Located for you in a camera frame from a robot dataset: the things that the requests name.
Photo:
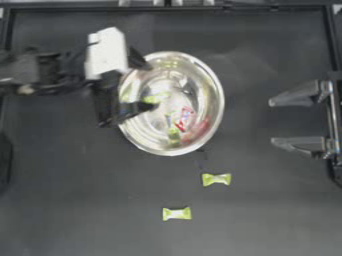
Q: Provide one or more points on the green candy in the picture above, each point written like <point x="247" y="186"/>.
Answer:
<point x="217" y="179"/>
<point x="177" y="213"/>
<point x="154" y="98"/>
<point x="174" y="136"/>

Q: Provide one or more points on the red candy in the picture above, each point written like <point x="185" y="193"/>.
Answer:
<point x="185" y="119"/>

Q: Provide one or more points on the steel bowl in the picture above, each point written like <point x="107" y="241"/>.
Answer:
<point x="201" y="83"/>

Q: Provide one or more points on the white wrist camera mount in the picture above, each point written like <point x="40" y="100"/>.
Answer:
<point x="107" y="53"/>

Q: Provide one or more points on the black frame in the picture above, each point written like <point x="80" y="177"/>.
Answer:
<point x="89" y="7"/>

